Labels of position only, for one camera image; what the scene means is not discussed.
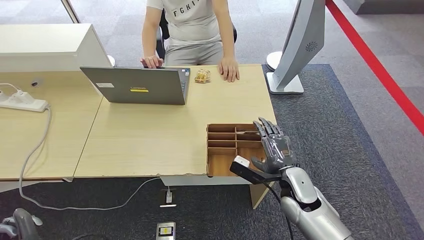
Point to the person's left hand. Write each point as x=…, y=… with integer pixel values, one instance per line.
x=229, y=69

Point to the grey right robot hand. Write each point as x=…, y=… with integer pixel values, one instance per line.
x=276, y=150

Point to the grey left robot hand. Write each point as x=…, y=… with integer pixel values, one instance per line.
x=20, y=228

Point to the person's right hand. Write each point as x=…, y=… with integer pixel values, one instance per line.
x=151, y=62

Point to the person's right forearm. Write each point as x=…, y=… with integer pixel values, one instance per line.
x=149, y=43

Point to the person's left forearm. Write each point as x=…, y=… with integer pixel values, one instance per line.
x=227, y=41

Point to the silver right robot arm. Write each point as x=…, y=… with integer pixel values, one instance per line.
x=308, y=215

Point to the person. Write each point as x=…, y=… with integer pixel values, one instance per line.
x=195, y=33

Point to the grey laptop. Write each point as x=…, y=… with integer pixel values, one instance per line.
x=139, y=86

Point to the black office chair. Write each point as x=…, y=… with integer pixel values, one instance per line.
x=162, y=33

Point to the white round stand base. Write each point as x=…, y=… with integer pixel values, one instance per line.
x=112, y=61
x=272, y=61

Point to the wooden desk leg panel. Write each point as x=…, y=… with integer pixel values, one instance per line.
x=258, y=197

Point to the wooden compartment organizer box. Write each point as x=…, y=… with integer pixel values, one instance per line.
x=218, y=165

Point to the silver standing display screen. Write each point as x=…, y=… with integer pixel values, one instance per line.
x=298, y=43

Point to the white desk crossbeam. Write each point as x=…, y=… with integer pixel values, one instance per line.
x=198, y=180

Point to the slanted silver pole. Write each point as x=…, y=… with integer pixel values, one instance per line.
x=70, y=11

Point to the white desk partition box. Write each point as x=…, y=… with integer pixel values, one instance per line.
x=43, y=43

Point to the floor socket with plug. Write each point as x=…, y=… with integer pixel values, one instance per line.
x=168, y=197

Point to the white power strip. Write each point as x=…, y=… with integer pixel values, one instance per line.
x=30, y=105

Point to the red floor tape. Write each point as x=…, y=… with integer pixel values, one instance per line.
x=374, y=66

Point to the white charger plug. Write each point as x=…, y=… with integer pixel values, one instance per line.
x=21, y=96

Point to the silver floor socket plate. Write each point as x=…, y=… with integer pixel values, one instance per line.
x=165, y=231

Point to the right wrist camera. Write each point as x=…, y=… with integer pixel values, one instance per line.
x=242, y=161

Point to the white wall plug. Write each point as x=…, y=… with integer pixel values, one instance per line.
x=2, y=96

